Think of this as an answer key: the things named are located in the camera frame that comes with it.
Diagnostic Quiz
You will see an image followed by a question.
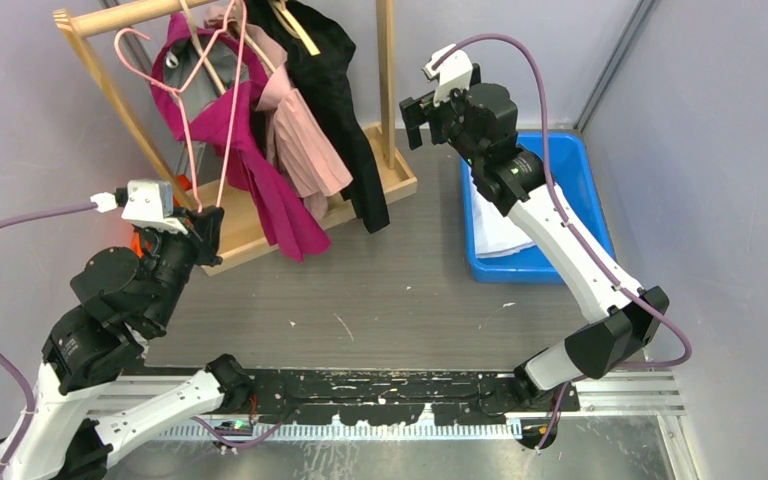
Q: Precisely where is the orange cloth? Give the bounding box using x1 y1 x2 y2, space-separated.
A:
130 174 192 258

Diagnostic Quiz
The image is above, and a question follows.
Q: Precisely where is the wooden hanger under magenta dress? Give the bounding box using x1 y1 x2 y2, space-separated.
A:
179 0 226 95

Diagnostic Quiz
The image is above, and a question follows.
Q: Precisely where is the magenta dress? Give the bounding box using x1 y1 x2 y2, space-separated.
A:
150 12 331 262

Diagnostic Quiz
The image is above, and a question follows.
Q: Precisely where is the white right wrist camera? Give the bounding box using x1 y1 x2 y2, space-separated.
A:
422 44 480 107

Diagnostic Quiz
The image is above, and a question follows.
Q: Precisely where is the wooden clothes rack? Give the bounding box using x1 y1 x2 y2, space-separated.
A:
53 0 417 275

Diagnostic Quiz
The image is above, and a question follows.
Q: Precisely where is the wooden hanger under pink garment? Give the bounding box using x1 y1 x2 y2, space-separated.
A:
229 0 276 76

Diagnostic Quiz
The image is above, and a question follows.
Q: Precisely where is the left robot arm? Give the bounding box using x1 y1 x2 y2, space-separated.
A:
0 207 252 479

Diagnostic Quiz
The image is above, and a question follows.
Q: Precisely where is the pink pleated garment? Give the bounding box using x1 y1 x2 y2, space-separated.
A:
226 24 352 221

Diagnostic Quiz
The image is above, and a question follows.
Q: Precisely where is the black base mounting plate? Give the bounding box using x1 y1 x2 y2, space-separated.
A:
125 367 582 452

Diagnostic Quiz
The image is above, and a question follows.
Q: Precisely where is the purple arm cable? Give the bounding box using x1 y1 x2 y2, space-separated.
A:
430 33 694 452
0 202 104 480

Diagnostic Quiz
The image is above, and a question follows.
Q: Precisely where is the black garment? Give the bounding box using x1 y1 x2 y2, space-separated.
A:
246 1 390 233

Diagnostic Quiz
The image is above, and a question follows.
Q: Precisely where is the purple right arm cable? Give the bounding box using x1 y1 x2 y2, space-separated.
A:
430 33 694 452

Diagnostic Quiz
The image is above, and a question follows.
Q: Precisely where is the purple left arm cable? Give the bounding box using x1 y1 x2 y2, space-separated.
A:
0 202 104 480

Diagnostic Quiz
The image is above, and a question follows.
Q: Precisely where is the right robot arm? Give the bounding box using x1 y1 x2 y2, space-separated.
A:
399 83 669 411

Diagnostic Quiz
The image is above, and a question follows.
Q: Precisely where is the blue plastic bin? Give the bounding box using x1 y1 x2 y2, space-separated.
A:
461 131 615 284

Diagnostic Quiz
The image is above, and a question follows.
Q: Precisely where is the white skirt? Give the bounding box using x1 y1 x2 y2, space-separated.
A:
470 185 535 259

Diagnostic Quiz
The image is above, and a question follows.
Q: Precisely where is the aluminium rail frame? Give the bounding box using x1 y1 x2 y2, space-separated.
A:
92 370 687 442

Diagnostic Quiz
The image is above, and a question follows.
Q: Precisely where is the wooden hanger under black garment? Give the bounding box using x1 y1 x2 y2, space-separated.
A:
268 0 321 56

